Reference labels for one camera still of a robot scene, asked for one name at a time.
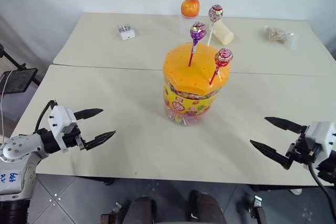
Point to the cream cylindrical bottle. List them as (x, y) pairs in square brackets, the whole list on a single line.
[(223, 33)]

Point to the purple wrapped lollipop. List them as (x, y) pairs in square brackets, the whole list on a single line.
[(197, 32)]

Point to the orange perforated jar lid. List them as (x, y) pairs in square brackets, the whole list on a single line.
[(183, 74)]

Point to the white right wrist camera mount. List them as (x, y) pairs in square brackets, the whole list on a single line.
[(321, 134)]

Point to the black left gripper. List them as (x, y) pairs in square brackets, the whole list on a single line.
[(74, 137)]

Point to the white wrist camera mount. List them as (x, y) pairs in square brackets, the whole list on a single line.
[(59, 121), (321, 134)]

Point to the red wrapped lollipop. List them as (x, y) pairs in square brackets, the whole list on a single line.
[(223, 57)]

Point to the small white box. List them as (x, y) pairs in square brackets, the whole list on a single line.
[(126, 31)]

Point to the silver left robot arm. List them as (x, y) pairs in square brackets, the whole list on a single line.
[(15, 150)]

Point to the dark metal bracket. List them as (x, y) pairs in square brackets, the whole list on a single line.
[(260, 209), (113, 213)]

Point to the clear bag of brown snacks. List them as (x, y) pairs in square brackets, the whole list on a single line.
[(278, 36)]

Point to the dark rounded shape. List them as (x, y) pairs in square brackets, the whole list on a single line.
[(207, 208), (141, 211)]

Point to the black stand rod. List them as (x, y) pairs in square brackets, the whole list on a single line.
[(11, 60)]

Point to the clear plastic lollipop jar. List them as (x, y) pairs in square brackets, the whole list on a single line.
[(187, 106)]

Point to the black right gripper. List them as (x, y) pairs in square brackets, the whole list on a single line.
[(304, 150)]

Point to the orange fruit shaped lid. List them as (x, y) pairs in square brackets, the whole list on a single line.
[(190, 7)]

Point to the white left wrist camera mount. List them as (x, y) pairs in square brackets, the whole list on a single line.
[(59, 121)]

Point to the pink lollipop with white stick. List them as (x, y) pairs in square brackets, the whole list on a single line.
[(215, 12)]

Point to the black flat stand plate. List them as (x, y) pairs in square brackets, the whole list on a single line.
[(18, 79)]

